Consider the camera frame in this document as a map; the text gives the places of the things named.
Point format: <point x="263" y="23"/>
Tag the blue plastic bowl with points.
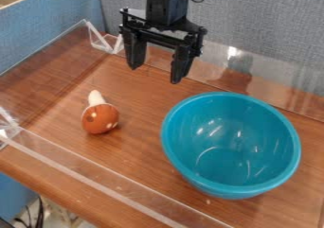
<point x="232" y="144"/>

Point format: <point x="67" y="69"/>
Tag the clear acrylic front barrier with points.
<point x="118" y="187"/>

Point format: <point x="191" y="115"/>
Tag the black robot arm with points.
<point x="166" y="11"/>

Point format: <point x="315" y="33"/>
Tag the clear acrylic left barrier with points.
<point x="38" y="82"/>

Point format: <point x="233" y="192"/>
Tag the clear triangular corner bracket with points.
<point x="105" y="42"/>

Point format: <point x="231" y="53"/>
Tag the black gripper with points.
<point x="183" y="36"/>

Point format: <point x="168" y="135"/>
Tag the brown toy mushroom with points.
<point x="101" y="116"/>

